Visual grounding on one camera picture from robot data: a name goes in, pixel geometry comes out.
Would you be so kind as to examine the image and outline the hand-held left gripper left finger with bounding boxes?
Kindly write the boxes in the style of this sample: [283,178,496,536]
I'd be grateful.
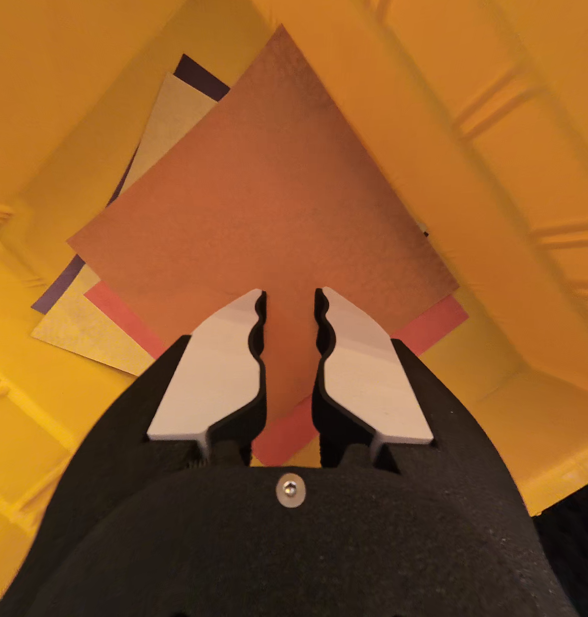
[147,288,268,467]

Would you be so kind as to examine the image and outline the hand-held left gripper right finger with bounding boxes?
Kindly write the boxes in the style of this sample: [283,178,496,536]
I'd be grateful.
[312,287,435,468]

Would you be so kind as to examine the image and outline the brown-backed patterned origami paper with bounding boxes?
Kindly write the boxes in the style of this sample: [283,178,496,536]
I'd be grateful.
[67,24,461,427]

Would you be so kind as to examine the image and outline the yellow plastic bin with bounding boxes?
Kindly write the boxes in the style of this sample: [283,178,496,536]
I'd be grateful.
[0,0,588,531]

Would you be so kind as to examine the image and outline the salmon origami paper sheet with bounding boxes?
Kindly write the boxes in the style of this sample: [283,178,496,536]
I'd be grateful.
[84,281,469,467]

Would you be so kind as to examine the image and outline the cream origami paper sheet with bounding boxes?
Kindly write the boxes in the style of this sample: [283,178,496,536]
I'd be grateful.
[31,72,218,377]

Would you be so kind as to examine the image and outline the dark purple origami paper sheet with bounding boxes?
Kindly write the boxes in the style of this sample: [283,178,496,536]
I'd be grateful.
[31,53,231,315]

